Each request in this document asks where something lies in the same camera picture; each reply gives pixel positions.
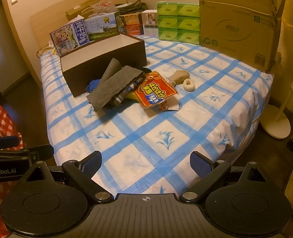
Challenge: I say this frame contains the blue fleece towel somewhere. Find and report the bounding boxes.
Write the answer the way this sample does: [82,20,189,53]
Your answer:
[85,79,102,93]

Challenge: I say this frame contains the white dog-print box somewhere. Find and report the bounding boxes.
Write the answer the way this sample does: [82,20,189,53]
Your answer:
[141,10,159,36]

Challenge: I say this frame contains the crumpled plastic bag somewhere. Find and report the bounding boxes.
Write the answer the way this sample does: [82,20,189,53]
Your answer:
[90,0,117,14]

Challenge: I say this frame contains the blue printed milk box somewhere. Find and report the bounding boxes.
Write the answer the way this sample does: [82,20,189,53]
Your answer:
[49,18,90,57]

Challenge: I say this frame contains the dark fabric bag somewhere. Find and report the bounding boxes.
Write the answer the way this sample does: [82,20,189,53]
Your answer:
[115,1,149,15]

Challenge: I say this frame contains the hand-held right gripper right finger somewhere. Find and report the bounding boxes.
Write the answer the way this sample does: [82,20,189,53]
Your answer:
[180,151,271,203]

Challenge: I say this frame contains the yellowish crumpled bundle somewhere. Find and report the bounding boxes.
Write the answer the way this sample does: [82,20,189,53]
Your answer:
[36,43,57,58]

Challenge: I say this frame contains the red-orange noodle bowl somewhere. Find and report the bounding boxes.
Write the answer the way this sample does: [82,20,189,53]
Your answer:
[123,24,144,36]

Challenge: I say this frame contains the blue checked bed sheet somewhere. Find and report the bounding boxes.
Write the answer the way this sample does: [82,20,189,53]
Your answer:
[38,33,275,196]

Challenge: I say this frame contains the green and blue milk carton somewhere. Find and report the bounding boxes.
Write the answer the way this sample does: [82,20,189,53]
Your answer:
[84,11,121,40]

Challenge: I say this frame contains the large cardboard box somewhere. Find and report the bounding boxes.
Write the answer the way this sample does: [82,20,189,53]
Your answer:
[197,0,286,73]

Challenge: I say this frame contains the white floor fan stand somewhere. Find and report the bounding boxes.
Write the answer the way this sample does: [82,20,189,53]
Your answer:
[259,52,293,139]

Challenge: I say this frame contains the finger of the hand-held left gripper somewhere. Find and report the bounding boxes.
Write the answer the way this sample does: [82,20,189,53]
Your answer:
[0,136,19,150]
[23,143,55,166]

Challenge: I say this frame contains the wooden headboard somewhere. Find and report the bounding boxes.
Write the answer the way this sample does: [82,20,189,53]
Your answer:
[30,0,126,50]

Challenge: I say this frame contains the stack of green tissue packs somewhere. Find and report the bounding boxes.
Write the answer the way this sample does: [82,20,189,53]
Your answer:
[157,1,201,45]

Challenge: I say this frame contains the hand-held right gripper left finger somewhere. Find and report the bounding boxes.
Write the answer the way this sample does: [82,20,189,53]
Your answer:
[25,151,113,204]

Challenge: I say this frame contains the white fluffy scrunchie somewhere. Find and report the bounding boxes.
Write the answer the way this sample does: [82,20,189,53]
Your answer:
[183,79,196,92]

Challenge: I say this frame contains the flat cardboard box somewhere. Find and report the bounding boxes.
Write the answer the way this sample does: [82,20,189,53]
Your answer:
[66,0,104,21]

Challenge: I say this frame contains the beige sock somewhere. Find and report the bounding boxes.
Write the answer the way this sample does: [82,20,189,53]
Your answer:
[170,70,190,86]

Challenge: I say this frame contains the orange stacked boxes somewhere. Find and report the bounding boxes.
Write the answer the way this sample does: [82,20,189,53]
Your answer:
[119,13,143,26]

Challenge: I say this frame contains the grey fleece towel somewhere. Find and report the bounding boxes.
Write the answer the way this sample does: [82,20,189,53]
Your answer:
[86,58,145,112]

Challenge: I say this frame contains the orange printed packet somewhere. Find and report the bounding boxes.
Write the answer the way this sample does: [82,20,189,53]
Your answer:
[134,71,179,111]

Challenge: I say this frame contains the brown storage box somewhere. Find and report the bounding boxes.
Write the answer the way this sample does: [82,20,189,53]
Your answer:
[60,32,147,98]

